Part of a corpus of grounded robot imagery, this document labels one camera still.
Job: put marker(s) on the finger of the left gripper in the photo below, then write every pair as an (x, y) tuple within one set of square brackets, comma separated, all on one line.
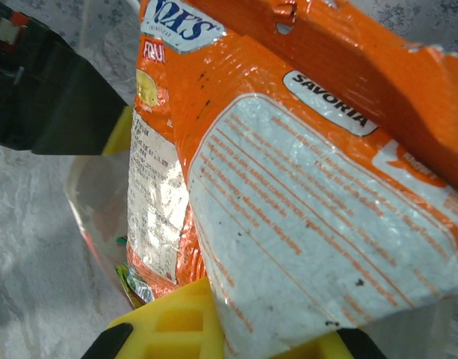
[(71, 119)]

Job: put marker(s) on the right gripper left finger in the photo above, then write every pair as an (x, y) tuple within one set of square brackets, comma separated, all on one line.
[(169, 325)]

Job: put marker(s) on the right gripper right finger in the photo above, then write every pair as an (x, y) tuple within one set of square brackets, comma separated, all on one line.
[(325, 346)]

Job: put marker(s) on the green candy bag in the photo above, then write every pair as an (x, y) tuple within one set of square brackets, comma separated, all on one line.
[(135, 286)]

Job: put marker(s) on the orange candy bag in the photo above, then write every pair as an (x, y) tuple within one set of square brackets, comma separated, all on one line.
[(288, 205)]

